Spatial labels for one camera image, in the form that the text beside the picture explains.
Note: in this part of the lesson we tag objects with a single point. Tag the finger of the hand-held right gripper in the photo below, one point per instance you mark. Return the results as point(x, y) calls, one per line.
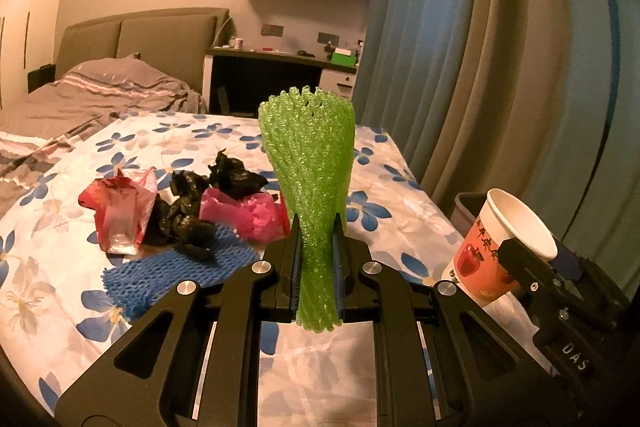
point(525, 264)
point(567, 264)

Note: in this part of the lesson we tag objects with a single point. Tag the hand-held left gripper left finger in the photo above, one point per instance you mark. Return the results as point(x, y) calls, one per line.
point(292, 259)

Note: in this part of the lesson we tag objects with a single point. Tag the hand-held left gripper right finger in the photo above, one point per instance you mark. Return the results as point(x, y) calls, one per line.
point(341, 259)

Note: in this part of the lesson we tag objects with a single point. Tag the apple print paper cup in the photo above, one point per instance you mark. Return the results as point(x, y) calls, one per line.
point(495, 252)

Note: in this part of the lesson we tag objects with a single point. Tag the pink plastic bag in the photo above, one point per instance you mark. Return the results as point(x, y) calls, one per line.
point(240, 214)

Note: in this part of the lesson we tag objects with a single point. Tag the grey plastic bin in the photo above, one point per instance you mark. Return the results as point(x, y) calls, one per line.
point(470, 212)

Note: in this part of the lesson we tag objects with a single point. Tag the green foam net sleeve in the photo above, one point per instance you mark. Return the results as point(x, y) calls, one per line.
point(310, 167)

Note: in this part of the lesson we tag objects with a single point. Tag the black plastic bag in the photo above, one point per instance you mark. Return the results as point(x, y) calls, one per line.
point(235, 177)
point(180, 212)

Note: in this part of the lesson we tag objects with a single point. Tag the blue foam net sleeve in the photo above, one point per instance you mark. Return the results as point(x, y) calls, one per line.
point(165, 277)

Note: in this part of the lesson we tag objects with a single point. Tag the red translucent plastic bag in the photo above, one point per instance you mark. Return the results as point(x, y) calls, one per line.
point(117, 212)

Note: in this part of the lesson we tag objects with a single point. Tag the white drawer cabinet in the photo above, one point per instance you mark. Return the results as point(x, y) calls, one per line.
point(337, 83)

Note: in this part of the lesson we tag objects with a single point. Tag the dark desk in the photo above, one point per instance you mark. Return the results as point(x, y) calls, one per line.
point(260, 79)

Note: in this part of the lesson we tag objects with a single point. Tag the green box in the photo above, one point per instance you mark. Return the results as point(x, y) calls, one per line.
point(345, 58)

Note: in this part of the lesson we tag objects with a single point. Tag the blue and beige curtain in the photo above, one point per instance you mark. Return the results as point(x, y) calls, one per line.
point(450, 57)

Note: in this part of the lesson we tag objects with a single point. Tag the blue floral tablecloth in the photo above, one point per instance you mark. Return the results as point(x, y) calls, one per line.
point(65, 287)

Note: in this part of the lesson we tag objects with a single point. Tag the grey pillow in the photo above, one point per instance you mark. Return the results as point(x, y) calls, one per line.
point(125, 74)

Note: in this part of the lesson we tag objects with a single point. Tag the beige padded headboard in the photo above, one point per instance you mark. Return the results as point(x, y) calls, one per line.
point(150, 32)

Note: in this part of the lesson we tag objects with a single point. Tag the grey striped blanket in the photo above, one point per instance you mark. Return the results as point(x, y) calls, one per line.
point(60, 112)

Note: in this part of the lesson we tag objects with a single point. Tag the black nightstand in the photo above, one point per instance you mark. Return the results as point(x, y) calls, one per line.
point(41, 78)

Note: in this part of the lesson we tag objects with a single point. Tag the white wardrobe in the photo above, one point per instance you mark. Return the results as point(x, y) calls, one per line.
point(20, 32)

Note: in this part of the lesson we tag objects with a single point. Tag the grey wall socket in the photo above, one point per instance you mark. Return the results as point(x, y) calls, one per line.
point(328, 38)
point(272, 30)

